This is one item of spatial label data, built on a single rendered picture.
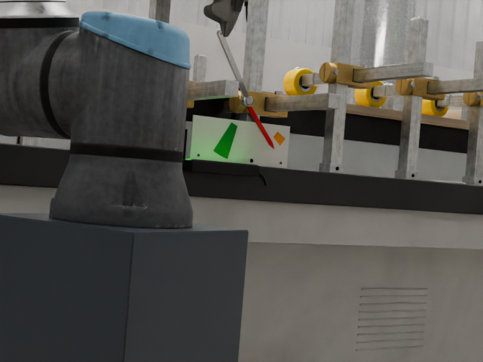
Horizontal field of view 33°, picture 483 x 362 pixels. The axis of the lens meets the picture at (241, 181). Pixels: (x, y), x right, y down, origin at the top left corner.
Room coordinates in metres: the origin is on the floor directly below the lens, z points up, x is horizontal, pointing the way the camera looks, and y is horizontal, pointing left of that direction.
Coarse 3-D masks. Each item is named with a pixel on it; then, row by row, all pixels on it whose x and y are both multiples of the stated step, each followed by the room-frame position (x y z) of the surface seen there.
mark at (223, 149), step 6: (234, 126) 1.88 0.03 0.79; (228, 132) 1.87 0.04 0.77; (234, 132) 1.88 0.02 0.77; (222, 138) 1.86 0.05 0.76; (228, 138) 1.87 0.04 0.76; (222, 144) 1.86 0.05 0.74; (228, 144) 1.87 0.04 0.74; (216, 150) 1.85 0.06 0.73; (222, 150) 1.86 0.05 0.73; (228, 150) 1.87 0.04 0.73; (222, 156) 1.86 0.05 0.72; (228, 156) 1.87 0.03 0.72
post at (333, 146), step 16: (336, 0) 2.05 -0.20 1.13; (352, 0) 2.04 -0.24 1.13; (336, 16) 2.05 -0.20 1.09; (352, 16) 2.05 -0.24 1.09; (336, 32) 2.04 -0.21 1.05; (336, 48) 2.04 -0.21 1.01; (336, 112) 2.03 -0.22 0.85; (336, 128) 2.03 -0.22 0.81; (336, 144) 2.04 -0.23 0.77; (336, 160) 2.04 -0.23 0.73
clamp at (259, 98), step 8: (240, 96) 1.88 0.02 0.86; (256, 96) 1.90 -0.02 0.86; (264, 96) 1.91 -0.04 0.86; (272, 96) 1.93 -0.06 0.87; (232, 104) 1.91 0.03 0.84; (240, 104) 1.88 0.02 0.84; (256, 104) 1.90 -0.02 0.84; (264, 104) 1.91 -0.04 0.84; (240, 112) 1.91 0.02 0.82; (248, 112) 1.89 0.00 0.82; (256, 112) 1.90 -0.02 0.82; (264, 112) 1.92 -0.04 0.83; (272, 112) 1.93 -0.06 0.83; (280, 112) 1.94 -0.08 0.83
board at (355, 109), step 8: (192, 80) 2.05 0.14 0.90; (352, 104) 2.31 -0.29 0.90; (352, 112) 2.31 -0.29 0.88; (360, 112) 2.33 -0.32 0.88; (368, 112) 2.34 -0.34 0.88; (376, 112) 2.36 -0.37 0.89; (384, 112) 2.37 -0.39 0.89; (392, 112) 2.39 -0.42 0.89; (400, 112) 2.40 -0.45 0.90; (400, 120) 2.41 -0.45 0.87; (424, 120) 2.45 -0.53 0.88; (432, 120) 2.47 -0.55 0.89; (440, 120) 2.49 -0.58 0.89; (448, 120) 2.50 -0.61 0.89; (456, 120) 2.52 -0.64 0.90; (464, 120) 2.54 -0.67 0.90; (456, 128) 2.52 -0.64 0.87; (464, 128) 2.54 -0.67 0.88
